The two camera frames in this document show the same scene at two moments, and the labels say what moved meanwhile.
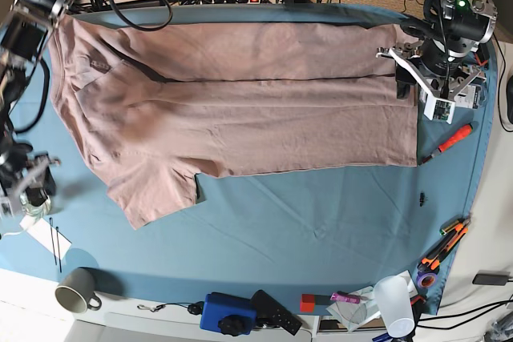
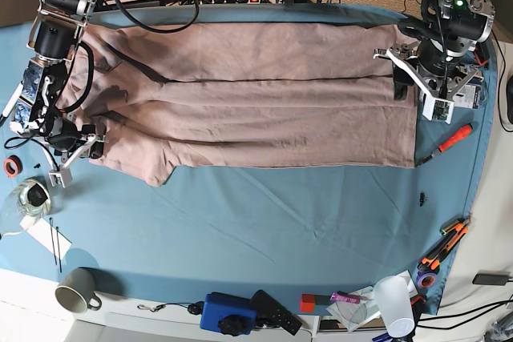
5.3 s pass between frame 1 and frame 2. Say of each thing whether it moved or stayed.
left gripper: stayed
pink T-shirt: moved
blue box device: stayed
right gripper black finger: moved
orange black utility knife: stayed
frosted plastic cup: stayed
